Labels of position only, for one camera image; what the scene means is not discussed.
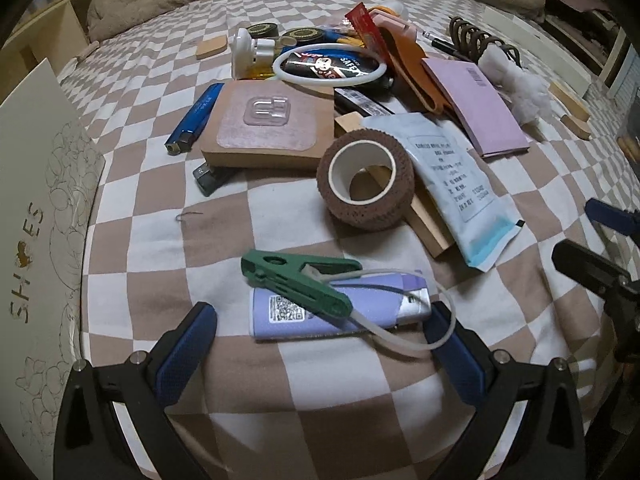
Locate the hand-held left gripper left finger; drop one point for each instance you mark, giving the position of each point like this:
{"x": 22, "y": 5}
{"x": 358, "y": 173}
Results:
{"x": 186, "y": 355}

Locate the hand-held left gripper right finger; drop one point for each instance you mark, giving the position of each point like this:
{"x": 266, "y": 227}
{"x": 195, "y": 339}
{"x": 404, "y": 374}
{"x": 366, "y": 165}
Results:
{"x": 457, "y": 355}

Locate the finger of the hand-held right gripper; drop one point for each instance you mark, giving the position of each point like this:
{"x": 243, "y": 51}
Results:
{"x": 585, "y": 260}
{"x": 612, "y": 215}

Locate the purple tube packet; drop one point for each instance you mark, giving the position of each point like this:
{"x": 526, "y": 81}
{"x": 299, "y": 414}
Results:
{"x": 370, "y": 305}

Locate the green plastic clip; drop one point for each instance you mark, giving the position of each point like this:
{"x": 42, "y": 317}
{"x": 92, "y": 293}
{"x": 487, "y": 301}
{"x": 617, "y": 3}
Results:
{"x": 295, "y": 280}

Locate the cream cardboard shoe box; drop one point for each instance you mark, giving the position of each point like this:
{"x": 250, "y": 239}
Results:
{"x": 40, "y": 160}

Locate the white plastic tube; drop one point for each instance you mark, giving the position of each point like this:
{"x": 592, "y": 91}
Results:
{"x": 390, "y": 342}

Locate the small wooden block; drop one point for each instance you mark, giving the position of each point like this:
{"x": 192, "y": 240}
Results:
{"x": 570, "y": 102}
{"x": 575, "y": 127}

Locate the checkered bed sheet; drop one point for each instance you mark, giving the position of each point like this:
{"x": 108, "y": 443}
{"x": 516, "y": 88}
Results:
{"x": 150, "y": 240}

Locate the flat wooden block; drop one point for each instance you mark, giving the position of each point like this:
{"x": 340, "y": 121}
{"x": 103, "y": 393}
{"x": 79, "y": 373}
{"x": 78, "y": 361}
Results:
{"x": 430, "y": 232}

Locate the white sealed pouch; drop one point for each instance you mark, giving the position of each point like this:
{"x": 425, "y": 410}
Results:
{"x": 460, "y": 180}

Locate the white cotton wad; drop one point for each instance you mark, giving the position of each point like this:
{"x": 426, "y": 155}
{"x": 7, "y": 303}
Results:
{"x": 520, "y": 87}

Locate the pink notepad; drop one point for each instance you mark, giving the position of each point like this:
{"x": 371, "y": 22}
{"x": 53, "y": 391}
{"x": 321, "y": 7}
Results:
{"x": 475, "y": 105}

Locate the small black lighter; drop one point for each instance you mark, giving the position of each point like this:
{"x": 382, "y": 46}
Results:
{"x": 207, "y": 177}

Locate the white tray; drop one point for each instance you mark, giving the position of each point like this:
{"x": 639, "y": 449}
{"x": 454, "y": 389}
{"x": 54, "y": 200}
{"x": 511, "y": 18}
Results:
{"x": 540, "y": 45}

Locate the brown bandage roll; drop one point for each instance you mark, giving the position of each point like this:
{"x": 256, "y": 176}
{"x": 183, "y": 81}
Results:
{"x": 370, "y": 180}

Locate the blue lighter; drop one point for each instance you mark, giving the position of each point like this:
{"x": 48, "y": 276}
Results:
{"x": 192, "y": 120}

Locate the black pen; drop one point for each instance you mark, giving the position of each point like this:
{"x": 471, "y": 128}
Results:
{"x": 445, "y": 45}

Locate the orange plastic tool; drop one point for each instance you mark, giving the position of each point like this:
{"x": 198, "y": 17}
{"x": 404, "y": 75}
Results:
{"x": 415, "y": 75}

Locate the brown card with clear hook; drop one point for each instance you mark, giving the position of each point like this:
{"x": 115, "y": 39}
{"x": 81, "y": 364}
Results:
{"x": 270, "y": 125}

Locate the black rectangular stick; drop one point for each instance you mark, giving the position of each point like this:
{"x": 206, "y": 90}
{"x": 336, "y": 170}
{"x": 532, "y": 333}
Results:
{"x": 360, "y": 102}

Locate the pink plastic tool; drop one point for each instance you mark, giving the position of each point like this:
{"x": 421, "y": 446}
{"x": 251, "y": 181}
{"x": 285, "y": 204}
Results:
{"x": 395, "y": 30}

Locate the tan makeup sponge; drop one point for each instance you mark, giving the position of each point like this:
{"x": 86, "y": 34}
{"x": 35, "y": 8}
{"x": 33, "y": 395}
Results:
{"x": 210, "y": 46}

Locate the red packet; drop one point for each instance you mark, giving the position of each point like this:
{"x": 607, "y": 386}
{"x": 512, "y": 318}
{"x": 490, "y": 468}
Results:
{"x": 367, "y": 25}

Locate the white bottle with yellow liquid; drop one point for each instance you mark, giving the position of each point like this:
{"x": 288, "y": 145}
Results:
{"x": 252, "y": 50}

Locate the black oval tin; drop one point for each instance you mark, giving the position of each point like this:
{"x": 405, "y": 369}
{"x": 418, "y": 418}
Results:
{"x": 320, "y": 65}

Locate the black tape roll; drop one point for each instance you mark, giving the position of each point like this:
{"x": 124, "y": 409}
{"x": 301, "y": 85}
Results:
{"x": 260, "y": 30}
{"x": 300, "y": 36}

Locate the wooden shelf unit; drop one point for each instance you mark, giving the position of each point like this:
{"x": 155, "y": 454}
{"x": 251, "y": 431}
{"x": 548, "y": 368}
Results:
{"x": 45, "y": 30}

